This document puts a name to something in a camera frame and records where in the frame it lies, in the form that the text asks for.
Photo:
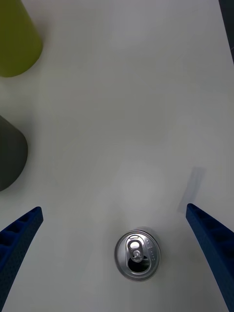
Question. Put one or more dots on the grey plastic bin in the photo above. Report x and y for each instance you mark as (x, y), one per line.
(11, 153)

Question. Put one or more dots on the black drink can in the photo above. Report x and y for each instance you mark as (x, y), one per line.
(146, 246)

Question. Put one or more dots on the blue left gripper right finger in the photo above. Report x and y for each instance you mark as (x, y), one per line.
(214, 243)

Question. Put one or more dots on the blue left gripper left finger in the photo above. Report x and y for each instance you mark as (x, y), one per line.
(17, 241)

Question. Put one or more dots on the yellow-green plastic bin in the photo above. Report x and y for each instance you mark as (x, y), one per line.
(17, 39)

